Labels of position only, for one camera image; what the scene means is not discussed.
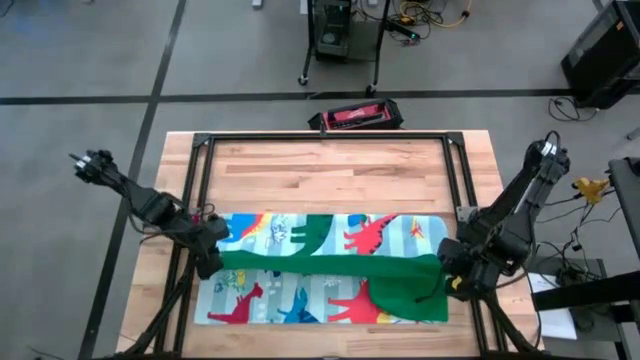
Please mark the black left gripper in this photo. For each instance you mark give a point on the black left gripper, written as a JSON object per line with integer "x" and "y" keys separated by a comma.
{"x": 210, "y": 237}

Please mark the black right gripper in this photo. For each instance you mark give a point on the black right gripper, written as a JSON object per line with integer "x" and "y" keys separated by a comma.
{"x": 467, "y": 272}

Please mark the dinosaur print towel green backing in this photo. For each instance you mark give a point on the dinosaur print towel green backing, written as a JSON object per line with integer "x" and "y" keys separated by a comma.
{"x": 320, "y": 260}

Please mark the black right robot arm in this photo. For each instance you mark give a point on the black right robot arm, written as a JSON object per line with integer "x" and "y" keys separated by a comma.
{"x": 520, "y": 200}

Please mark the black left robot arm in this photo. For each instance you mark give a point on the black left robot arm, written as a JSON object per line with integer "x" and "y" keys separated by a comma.
{"x": 150, "y": 205}

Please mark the yellow tag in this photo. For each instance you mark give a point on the yellow tag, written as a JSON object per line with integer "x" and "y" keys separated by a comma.
{"x": 457, "y": 283}

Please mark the white paper sheet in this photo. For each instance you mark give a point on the white paper sheet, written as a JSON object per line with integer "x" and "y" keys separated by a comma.
{"x": 555, "y": 320}

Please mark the red and black tool case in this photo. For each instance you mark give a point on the red and black tool case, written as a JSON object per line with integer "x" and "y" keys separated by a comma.
{"x": 355, "y": 116}

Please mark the black power strip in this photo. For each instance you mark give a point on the black power strip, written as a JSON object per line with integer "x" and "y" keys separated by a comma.
{"x": 402, "y": 30}

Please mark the black equipment cabinet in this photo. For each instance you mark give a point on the black equipment cabinet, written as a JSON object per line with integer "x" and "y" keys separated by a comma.
{"x": 605, "y": 55}

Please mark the black wheeled cart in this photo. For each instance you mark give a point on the black wheeled cart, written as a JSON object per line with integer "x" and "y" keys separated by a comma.
{"x": 332, "y": 30}

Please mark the black side workstation frame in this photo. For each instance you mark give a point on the black side workstation frame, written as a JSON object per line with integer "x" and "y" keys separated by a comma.
{"x": 625, "y": 200}

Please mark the black metal table frame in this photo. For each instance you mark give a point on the black metal table frame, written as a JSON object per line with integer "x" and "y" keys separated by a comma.
{"x": 325, "y": 135}

